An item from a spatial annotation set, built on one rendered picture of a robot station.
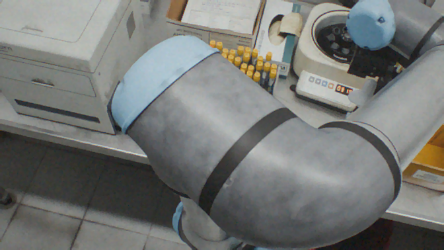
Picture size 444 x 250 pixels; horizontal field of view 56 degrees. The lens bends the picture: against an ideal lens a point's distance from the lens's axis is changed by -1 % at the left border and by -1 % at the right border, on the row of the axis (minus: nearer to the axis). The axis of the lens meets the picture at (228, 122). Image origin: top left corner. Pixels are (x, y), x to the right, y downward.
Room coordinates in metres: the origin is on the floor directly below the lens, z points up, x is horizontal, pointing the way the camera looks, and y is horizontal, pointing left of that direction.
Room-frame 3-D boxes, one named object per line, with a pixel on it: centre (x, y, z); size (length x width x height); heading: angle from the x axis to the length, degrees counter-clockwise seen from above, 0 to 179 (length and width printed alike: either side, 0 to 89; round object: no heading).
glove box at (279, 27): (0.88, -0.13, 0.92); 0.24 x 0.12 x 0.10; 172
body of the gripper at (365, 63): (0.57, -0.28, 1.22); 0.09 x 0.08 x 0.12; 78
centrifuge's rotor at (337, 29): (0.83, -0.30, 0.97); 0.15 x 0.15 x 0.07
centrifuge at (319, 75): (0.81, -0.30, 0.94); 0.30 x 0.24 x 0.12; 163
